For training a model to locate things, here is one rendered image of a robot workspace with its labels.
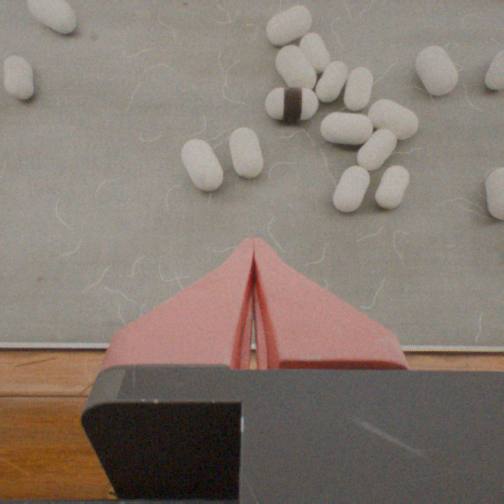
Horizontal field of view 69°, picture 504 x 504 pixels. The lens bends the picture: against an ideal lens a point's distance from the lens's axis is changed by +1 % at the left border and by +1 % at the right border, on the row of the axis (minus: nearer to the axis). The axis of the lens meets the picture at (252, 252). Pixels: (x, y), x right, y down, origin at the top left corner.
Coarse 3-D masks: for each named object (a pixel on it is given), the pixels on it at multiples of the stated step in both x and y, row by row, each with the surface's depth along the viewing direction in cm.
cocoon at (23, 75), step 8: (16, 56) 27; (8, 64) 26; (16, 64) 26; (24, 64) 27; (8, 72) 26; (16, 72) 26; (24, 72) 27; (32, 72) 28; (8, 80) 26; (16, 80) 26; (24, 80) 26; (32, 80) 27; (8, 88) 26; (16, 88) 26; (24, 88) 26; (32, 88) 27; (16, 96) 27; (24, 96) 27
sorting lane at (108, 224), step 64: (0, 0) 30; (64, 0) 30; (128, 0) 30; (192, 0) 30; (256, 0) 30; (320, 0) 30; (384, 0) 30; (448, 0) 30; (0, 64) 28; (64, 64) 28; (128, 64) 28; (192, 64) 28; (256, 64) 28; (384, 64) 28; (0, 128) 27; (64, 128) 27; (128, 128) 27; (192, 128) 27; (256, 128) 27; (448, 128) 27; (0, 192) 26; (64, 192) 26; (128, 192) 26; (192, 192) 26; (256, 192) 26; (320, 192) 26; (448, 192) 26; (0, 256) 25; (64, 256) 25; (128, 256) 25; (192, 256) 25; (320, 256) 25; (384, 256) 25; (448, 256) 25; (0, 320) 24; (64, 320) 24; (128, 320) 24; (384, 320) 24; (448, 320) 23
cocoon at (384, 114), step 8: (376, 104) 25; (384, 104) 25; (392, 104) 25; (376, 112) 25; (384, 112) 25; (392, 112) 25; (400, 112) 25; (408, 112) 25; (376, 120) 26; (384, 120) 25; (392, 120) 25; (400, 120) 25; (408, 120) 25; (416, 120) 25; (376, 128) 26; (384, 128) 26; (392, 128) 25; (400, 128) 25; (408, 128) 25; (416, 128) 25; (400, 136) 26; (408, 136) 26
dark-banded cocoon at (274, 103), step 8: (280, 88) 26; (304, 88) 26; (272, 96) 25; (280, 96) 25; (304, 96) 25; (312, 96) 25; (272, 104) 25; (280, 104) 25; (304, 104) 25; (312, 104) 25; (272, 112) 26; (280, 112) 26; (304, 112) 26; (312, 112) 26
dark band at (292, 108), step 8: (288, 88) 25; (296, 88) 25; (288, 96) 25; (296, 96) 25; (288, 104) 25; (296, 104) 25; (288, 112) 26; (296, 112) 26; (288, 120) 27; (296, 120) 27
